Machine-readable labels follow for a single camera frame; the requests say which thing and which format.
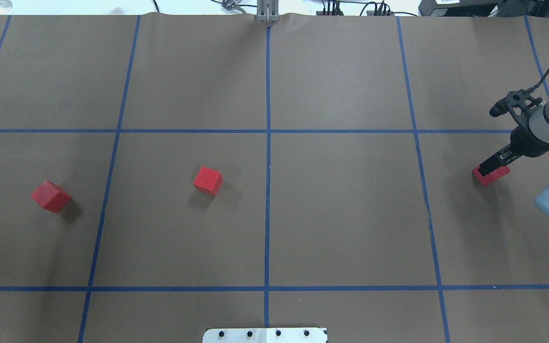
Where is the red block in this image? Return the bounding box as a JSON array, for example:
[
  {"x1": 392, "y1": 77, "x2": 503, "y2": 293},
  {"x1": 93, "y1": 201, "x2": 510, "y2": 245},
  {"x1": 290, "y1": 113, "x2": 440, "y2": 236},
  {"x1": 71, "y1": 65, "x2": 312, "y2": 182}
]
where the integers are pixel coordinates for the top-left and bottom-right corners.
[
  {"x1": 193, "y1": 166, "x2": 223, "y2": 197},
  {"x1": 30, "y1": 180, "x2": 71, "y2": 213},
  {"x1": 471, "y1": 166, "x2": 511, "y2": 187}
]

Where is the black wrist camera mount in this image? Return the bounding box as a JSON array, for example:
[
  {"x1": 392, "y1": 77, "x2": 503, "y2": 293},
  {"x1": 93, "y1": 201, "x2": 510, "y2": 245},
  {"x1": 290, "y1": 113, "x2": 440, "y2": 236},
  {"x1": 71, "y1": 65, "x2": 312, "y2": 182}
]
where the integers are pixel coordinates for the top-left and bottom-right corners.
[{"x1": 489, "y1": 88, "x2": 543, "y2": 118}]

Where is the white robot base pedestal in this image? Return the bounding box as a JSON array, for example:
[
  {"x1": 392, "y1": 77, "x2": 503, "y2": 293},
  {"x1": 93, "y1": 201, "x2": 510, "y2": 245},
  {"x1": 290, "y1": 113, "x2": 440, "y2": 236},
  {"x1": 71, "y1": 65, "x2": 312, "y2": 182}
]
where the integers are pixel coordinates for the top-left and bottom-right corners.
[{"x1": 202, "y1": 327, "x2": 328, "y2": 343}]

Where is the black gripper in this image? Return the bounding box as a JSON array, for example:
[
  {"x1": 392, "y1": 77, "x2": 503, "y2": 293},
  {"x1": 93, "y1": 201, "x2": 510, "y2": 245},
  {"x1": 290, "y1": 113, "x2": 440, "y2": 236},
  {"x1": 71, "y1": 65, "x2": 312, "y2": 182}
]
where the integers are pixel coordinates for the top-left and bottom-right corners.
[{"x1": 478, "y1": 125, "x2": 549, "y2": 176}]

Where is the aluminium frame post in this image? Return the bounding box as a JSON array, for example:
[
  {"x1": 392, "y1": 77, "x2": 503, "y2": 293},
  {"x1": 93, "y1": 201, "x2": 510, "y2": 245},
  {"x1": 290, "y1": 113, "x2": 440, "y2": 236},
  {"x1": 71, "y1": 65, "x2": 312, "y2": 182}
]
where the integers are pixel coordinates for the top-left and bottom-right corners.
[{"x1": 256, "y1": 0, "x2": 280, "y2": 23}]

